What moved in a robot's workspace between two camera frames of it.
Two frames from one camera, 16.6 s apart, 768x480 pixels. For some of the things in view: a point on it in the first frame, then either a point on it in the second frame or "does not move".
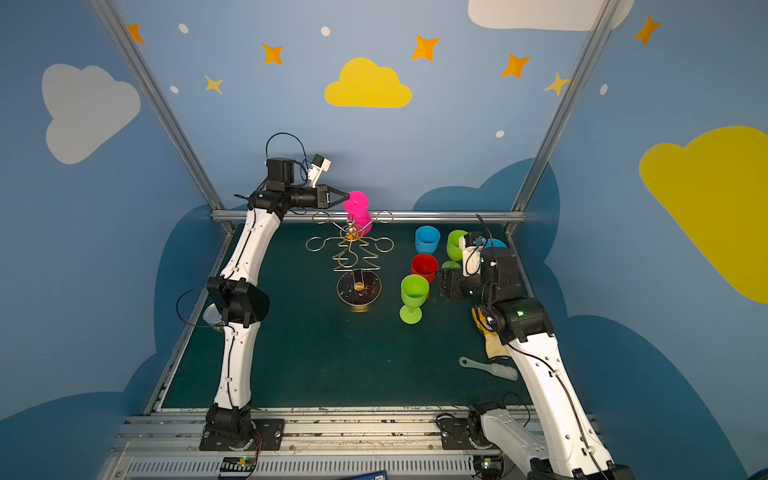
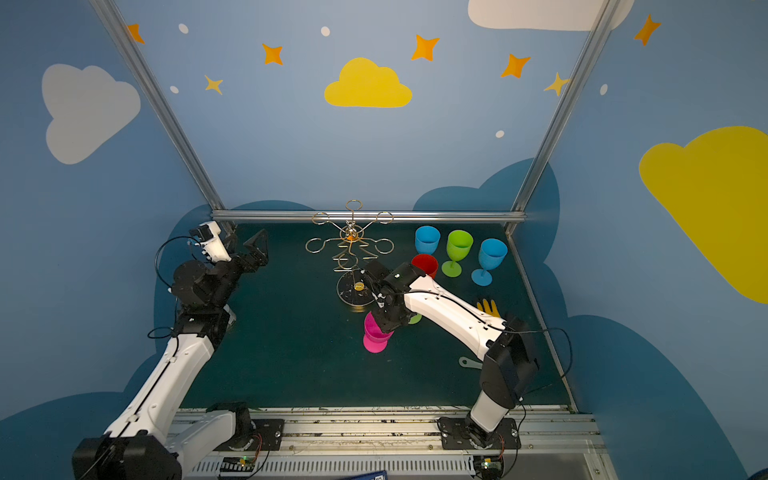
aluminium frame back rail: (383, 216) does not move
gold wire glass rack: (359, 285) does not move
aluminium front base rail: (404, 442) does not move
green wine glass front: (454, 249) does not move
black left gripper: (323, 197) → (248, 255)
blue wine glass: (427, 239) does not move
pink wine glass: (357, 209) → (375, 341)
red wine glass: (425, 265) does not move
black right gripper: (451, 284) → (377, 282)
